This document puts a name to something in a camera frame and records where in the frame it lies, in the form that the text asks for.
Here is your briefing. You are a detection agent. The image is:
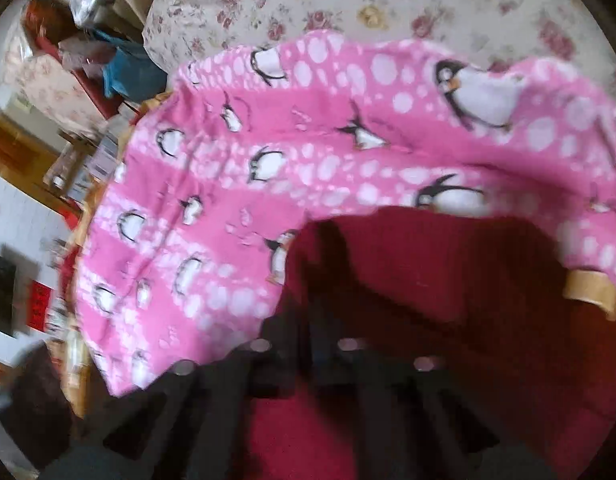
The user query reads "floral fabric bundle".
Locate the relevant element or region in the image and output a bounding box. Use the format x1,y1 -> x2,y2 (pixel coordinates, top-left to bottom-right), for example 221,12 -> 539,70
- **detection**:
2,52 -> 108,138

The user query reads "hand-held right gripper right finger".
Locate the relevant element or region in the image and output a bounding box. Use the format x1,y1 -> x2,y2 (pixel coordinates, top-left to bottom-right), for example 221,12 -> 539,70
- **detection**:
317,305 -> 561,480

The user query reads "light wooden frame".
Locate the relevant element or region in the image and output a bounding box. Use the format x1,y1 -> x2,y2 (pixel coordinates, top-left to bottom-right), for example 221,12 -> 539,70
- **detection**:
562,269 -> 616,322

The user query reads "pink penguin print blanket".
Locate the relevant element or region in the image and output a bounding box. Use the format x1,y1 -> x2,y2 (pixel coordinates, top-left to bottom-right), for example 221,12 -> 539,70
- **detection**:
76,29 -> 616,397

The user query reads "red knitted garment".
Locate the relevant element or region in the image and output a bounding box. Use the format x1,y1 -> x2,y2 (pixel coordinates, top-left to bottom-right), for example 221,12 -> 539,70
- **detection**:
243,204 -> 616,480

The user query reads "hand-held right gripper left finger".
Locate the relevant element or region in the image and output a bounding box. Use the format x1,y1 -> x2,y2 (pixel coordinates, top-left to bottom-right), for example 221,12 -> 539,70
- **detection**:
42,305 -> 315,480

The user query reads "blue cloth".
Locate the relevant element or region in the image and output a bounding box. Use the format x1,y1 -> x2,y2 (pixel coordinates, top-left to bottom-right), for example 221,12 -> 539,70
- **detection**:
90,29 -> 167,102

